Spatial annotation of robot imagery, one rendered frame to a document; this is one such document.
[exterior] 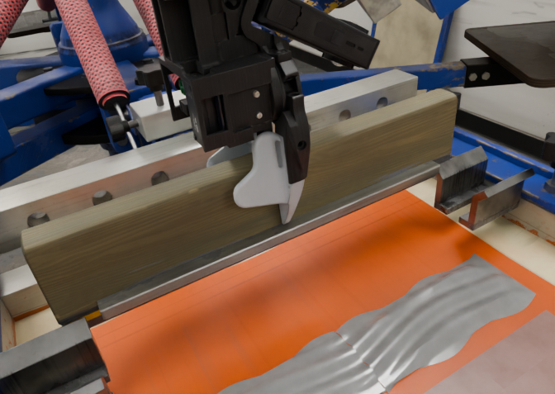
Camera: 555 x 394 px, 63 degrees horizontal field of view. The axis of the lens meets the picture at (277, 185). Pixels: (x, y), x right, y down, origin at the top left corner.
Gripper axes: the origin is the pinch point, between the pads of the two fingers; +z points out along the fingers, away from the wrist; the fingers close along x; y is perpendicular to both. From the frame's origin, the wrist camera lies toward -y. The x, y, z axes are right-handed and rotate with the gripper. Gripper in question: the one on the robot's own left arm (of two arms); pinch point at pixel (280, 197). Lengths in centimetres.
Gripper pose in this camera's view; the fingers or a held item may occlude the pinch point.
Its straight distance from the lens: 41.1
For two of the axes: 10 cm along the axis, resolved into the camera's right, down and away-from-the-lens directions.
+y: -8.6, 3.4, -3.8
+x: 5.0, 4.3, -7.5
